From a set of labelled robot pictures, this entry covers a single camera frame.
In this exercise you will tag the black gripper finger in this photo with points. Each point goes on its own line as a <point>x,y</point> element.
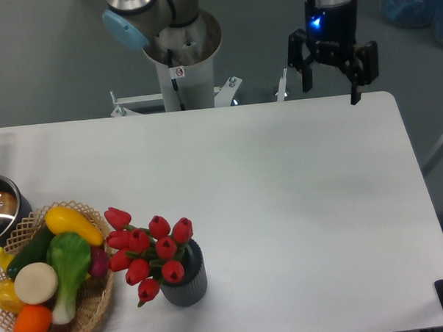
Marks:
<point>301,54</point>
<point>361,69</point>

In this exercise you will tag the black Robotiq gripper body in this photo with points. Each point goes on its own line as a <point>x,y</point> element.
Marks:
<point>331,30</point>

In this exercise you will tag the red tulip bouquet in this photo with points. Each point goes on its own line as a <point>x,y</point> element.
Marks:
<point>150,257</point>

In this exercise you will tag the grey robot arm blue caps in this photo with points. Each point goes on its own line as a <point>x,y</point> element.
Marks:
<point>152,16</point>

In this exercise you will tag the dark grey ribbed vase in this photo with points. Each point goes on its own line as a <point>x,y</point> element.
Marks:
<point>193,285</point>

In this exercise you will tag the blue plastic bag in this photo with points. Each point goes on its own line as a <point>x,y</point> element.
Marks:
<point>417,14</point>

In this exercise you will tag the purple red radish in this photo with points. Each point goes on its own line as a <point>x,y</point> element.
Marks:
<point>99,262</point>

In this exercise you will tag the yellow squash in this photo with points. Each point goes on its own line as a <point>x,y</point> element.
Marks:
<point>61,219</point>

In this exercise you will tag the green bok choy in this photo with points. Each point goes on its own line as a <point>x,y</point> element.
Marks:
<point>70,257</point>

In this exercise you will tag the woven wicker basket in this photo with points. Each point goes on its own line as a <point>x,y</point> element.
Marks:
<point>93,297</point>

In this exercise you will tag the dark green cucumber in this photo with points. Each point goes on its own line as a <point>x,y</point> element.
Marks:
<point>33,251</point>

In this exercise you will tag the round cream bun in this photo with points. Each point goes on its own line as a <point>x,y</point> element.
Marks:
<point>36,283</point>

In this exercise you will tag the orange fruit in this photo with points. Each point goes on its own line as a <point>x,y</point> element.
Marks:
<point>33,318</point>

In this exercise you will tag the yellow bell pepper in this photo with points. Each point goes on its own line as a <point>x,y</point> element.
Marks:
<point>9,301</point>

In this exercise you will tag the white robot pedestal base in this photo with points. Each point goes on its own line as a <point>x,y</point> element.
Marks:
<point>183,57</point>

